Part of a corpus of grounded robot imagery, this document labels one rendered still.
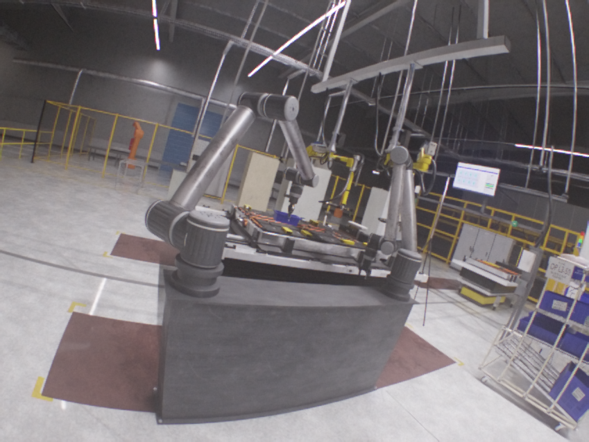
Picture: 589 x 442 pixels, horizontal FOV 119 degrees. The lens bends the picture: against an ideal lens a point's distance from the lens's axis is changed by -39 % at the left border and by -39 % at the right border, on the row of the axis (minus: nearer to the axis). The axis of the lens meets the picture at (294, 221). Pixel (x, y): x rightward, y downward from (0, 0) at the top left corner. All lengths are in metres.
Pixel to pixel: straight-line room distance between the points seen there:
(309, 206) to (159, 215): 6.92
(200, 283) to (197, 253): 0.14
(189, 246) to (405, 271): 1.50
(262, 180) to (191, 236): 6.36
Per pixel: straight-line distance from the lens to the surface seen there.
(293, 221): 2.45
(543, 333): 3.58
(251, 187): 7.48
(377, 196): 9.69
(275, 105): 1.61
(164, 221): 1.40
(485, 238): 12.10
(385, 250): 2.22
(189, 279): 1.31
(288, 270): 2.93
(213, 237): 1.24
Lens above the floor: 1.51
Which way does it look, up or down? 8 degrees down
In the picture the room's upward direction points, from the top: 16 degrees clockwise
